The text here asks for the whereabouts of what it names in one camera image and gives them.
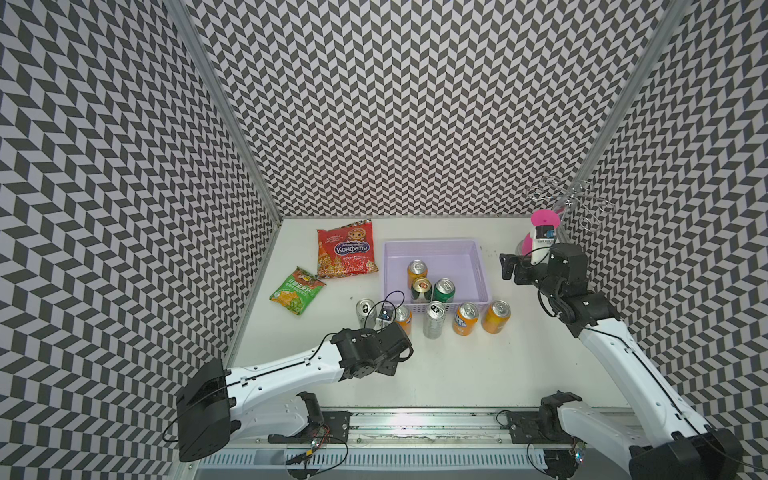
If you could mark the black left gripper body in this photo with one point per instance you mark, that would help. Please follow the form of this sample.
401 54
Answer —
386 367

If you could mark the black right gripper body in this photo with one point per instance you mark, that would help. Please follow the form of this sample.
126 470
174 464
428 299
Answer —
537 274

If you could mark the white Monster can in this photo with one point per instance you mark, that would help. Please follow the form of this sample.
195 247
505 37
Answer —
434 320
366 312

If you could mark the lavender plastic basket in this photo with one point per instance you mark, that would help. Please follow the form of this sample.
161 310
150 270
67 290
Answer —
459 260

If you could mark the orange Fanta can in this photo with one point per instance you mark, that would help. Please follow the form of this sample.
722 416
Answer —
466 317

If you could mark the gold top green can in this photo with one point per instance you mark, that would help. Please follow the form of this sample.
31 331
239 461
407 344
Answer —
421 290

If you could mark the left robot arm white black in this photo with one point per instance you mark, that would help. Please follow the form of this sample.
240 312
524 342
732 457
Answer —
217 405

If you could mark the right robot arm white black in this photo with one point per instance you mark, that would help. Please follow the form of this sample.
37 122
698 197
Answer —
675 442

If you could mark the chrome glass holder stand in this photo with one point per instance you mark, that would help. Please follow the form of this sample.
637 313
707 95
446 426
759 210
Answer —
578 206

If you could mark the green snack bag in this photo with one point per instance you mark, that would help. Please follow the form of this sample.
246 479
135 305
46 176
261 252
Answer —
298 291

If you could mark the red candy bag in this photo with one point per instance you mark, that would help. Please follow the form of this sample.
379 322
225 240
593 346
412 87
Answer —
346 251

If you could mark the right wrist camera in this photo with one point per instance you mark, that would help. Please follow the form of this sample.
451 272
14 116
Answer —
543 239

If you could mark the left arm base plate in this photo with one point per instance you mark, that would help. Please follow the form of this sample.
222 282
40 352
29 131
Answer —
334 428

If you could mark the aluminium front rail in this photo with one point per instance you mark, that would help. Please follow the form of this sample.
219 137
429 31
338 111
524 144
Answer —
429 423

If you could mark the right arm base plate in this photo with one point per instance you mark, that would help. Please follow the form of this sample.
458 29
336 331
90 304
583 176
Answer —
532 427

